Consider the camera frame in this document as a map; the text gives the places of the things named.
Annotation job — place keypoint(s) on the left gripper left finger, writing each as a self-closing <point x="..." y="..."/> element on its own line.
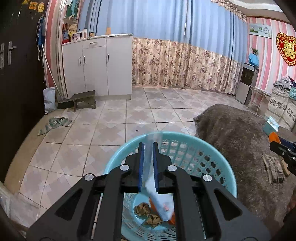
<point x="92" y="208"/>

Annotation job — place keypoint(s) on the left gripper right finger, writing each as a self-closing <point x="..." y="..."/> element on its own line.
<point x="204" y="209"/>

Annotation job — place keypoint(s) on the orange tangerine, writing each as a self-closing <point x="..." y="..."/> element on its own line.
<point x="273" y="137"/>

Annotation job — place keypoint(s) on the orange plastic bag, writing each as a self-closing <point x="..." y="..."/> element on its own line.
<point x="165" y="210"/>

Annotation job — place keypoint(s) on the light blue snack package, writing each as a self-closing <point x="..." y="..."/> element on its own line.
<point x="150" y="170"/>

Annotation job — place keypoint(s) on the brown paper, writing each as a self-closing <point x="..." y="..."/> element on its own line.
<point x="153" y="221"/>
<point x="142" y="209"/>

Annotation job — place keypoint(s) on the teal cardboard box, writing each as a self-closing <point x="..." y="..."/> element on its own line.
<point x="270" y="126"/>

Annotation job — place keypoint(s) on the patterned cloth covered furniture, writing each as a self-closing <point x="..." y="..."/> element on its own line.
<point x="281" y="108"/>

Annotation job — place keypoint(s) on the grey shaggy rug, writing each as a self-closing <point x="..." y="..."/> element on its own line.
<point x="238" y="135"/>

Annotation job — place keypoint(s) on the folding small table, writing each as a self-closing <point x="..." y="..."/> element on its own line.
<point x="257" y="96"/>

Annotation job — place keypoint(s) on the pile of clothes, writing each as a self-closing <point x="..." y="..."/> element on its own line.
<point x="286" y="84"/>

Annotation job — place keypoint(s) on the grey water dispenser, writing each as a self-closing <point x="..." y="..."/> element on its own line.
<point x="248" y="80"/>

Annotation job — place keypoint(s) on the blue covered plant pot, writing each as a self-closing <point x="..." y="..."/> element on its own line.
<point x="253" y="57"/>

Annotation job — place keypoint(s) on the green rag on floor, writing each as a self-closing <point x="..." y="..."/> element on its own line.
<point x="55" y="122"/>

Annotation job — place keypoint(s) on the small wooden stool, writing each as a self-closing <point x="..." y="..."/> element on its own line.
<point x="87" y="97"/>

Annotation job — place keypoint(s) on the white plastic bag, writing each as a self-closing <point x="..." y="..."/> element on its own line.
<point x="49" y="99"/>

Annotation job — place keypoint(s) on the blue and floral curtain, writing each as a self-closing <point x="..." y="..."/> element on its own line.
<point x="195" y="44"/>

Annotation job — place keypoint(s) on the white cabinet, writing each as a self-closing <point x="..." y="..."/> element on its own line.
<point x="102" y="64"/>

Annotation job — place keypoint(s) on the dark double door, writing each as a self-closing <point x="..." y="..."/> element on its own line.
<point x="22" y="75"/>

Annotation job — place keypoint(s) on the red heart wall decoration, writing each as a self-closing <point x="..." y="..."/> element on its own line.
<point x="286" y="46"/>

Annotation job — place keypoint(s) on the framed wall picture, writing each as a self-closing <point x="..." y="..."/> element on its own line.
<point x="260" y="30"/>

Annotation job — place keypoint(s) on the green wall poster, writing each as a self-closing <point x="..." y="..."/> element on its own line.
<point x="72" y="8"/>

